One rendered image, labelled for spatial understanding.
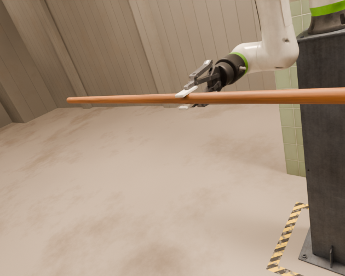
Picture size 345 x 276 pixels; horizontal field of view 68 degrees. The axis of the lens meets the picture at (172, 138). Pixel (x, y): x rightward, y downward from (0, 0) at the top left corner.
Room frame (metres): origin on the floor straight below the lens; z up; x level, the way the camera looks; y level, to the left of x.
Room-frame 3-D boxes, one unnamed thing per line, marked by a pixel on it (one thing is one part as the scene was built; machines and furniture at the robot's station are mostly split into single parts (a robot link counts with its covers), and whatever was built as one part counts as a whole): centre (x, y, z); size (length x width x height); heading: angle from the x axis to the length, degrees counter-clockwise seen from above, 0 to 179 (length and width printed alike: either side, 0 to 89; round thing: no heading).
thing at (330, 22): (0.99, -0.73, 1.23); 0.26 x 0.15 x 0.06; 133
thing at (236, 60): (0.85, -0.26, 1.20); 0.12 x 0.06 x 0.09; 40
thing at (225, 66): (0.80, -0.20, 1.19); 0.09 x 0.07 x 0.08; 130
